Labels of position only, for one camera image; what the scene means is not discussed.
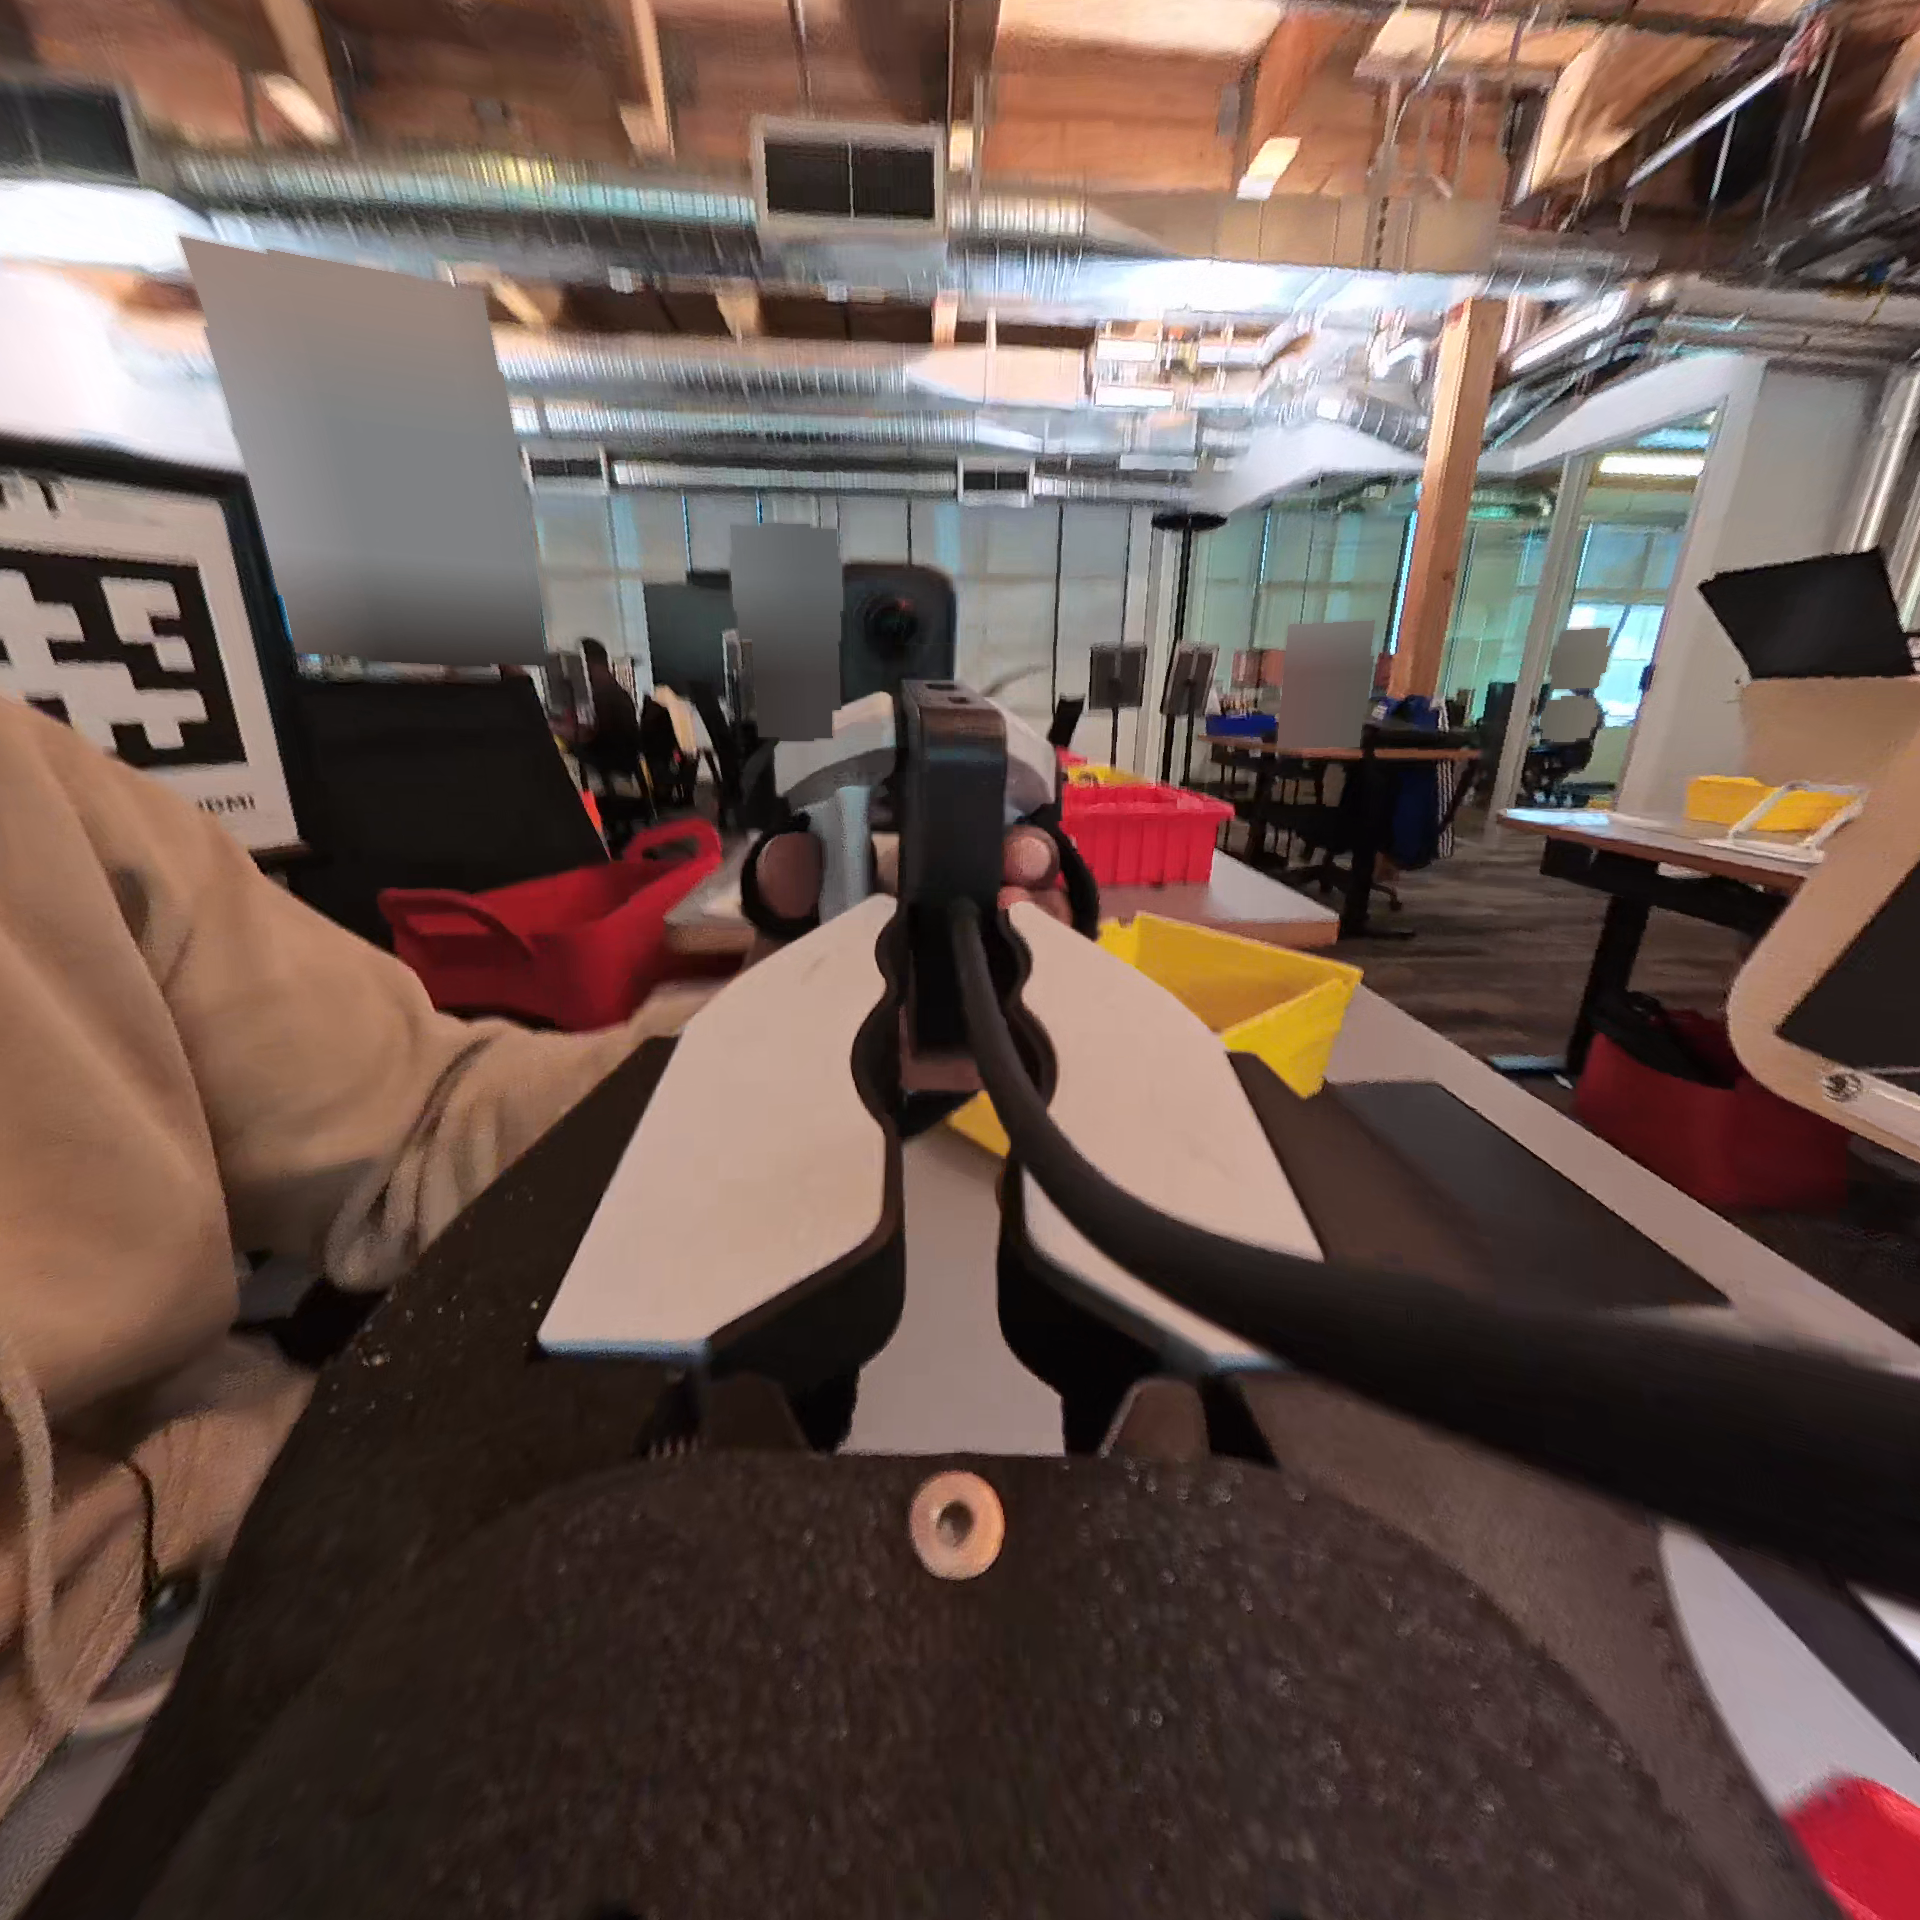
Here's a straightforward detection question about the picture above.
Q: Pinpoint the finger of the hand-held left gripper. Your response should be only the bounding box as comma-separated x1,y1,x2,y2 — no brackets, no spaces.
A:
773,697,907,827
994,721,1065,827

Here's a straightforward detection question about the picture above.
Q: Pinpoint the wooden top desk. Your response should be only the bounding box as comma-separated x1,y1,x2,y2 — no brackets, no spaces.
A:
1497,803,1823,1079
1210,729,1482,938

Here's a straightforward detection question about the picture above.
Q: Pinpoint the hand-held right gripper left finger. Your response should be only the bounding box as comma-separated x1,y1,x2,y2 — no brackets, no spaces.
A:
534,892,909,1361

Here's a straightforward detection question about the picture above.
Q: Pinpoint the red box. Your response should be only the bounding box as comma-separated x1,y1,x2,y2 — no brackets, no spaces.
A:
1565,1005,1850,1216

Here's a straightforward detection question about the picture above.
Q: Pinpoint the large red storage bin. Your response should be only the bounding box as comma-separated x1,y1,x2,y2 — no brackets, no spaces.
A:
1058,779,1242,892

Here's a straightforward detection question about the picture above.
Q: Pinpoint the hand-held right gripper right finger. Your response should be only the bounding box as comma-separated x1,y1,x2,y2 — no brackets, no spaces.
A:
994,895,1328,1374

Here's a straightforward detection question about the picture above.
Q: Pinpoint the black floor lamp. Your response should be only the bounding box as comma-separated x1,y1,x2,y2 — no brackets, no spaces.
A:
1153,505,1227,779

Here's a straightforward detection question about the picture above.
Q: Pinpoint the grey side table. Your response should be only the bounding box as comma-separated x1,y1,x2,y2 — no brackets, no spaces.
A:
666,843,1347,958

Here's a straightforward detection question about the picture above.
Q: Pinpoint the red bag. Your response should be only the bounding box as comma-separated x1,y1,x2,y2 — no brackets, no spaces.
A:
376,814,730,1031

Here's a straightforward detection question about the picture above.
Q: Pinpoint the wooden post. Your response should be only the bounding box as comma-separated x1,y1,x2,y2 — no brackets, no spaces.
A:
1381,298,1509,697

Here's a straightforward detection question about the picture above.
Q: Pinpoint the person's left forearm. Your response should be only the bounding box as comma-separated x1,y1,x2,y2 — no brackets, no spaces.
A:
0,697,737,1297

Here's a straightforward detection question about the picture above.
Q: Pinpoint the framed black white marker sign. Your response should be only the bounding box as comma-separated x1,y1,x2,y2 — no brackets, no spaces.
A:
0,443,307,855

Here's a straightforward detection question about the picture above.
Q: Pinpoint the black hub adapter with cable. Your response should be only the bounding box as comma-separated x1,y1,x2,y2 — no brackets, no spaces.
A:
897,677,1920,1597

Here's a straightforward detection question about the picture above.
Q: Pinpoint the ceiling air vent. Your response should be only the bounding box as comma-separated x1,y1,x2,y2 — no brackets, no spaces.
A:
0,75,142,193
751,114,952,241

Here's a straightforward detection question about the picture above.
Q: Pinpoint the silver ventilation duct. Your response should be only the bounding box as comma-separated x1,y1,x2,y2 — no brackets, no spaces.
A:
150,145,1504,286
493,323,1446,449

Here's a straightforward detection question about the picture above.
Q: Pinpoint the black office chair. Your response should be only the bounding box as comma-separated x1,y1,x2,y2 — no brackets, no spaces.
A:
293,661,620,949

